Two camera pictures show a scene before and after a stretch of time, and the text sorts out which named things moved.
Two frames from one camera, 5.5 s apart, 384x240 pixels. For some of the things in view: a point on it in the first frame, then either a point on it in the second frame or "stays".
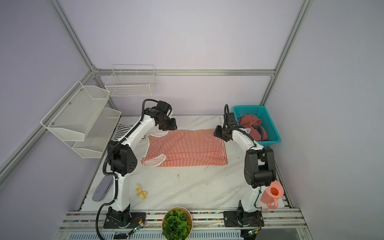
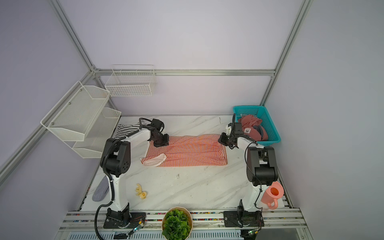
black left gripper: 172,126 -> 165,143
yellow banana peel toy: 142,194 stays
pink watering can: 270,195 stays
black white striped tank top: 122,129 stays
